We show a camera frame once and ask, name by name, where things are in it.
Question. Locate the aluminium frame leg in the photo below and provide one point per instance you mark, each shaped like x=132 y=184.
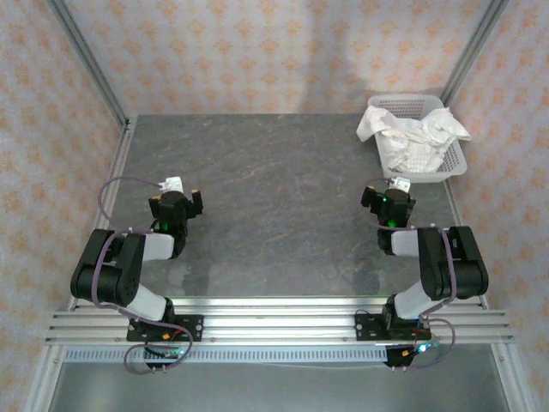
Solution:
x=43 y=377
x=512 y=377

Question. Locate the small controller circuit board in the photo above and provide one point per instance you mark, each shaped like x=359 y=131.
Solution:
x=422 y=347
x=167 y=353

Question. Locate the aluminium frame post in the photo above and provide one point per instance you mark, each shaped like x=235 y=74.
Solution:
x=86 y=60
x=472 y=51

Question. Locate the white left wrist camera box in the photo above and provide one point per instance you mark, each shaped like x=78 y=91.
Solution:
x=173 y=183

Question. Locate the white perforated plastic basket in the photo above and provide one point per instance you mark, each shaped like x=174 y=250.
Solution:
x=454 y=159

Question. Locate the aluminium mounting rails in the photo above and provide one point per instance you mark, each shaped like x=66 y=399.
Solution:
x=279 y=322

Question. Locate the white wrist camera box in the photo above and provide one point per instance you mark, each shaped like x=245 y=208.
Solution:
x=399 y=183
x=173 y=183

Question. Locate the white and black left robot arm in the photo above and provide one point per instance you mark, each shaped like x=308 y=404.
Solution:
x=150 y=300

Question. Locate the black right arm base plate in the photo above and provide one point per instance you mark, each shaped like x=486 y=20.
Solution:
x=364 y=328

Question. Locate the white t-shirt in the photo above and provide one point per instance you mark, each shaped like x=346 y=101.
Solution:
x=412 y=137

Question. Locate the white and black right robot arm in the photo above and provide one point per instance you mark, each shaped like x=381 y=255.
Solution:
x=412 y=300

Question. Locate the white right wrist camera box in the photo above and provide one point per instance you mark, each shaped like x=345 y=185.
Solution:
x=399 y=183

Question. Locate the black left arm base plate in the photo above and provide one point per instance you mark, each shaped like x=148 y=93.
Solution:
x=193 y=328

